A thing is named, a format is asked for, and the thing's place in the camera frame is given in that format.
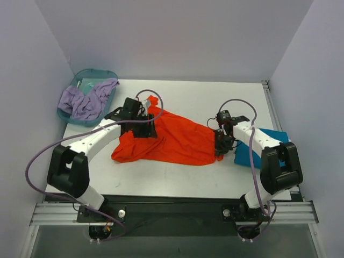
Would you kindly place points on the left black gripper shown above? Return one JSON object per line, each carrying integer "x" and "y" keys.
{"x": 145, "y": 130}

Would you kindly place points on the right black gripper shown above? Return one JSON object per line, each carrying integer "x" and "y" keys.
{"x": 222, "y": 143}

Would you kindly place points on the orange t shirt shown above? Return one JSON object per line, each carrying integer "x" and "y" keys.
{"x": 179, "y": 140}

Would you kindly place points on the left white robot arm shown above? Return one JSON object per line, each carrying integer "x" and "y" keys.
{"x": 69, "y": 167}

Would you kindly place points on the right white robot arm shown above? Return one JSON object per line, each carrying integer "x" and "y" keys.
{"x": 274, "y": 164}

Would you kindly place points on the folded blue t shirt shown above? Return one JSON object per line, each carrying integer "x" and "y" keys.
{"x": 242, "y": 151}

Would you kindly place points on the purple t shirt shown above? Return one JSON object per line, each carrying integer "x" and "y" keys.
{"x": 90, "y": 106}

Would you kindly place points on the teal plastic basket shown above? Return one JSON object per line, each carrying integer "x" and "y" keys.
{"x": 85, "y": 80}

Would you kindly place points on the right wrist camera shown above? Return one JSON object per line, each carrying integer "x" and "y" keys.
{"x": 223, "y": 117}

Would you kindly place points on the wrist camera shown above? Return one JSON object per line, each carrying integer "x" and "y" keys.
{"x": 223, "y": 117}
{"x": 146, "y": 103}

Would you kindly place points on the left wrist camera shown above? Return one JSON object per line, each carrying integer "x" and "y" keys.
{"x": 146, "y": 103}

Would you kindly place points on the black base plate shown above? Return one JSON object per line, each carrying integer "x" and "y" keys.
{"x": 178, "y": 227}

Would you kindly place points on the aluminium mounting rail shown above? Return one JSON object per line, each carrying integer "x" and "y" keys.
{"x": 66, "y": 214}

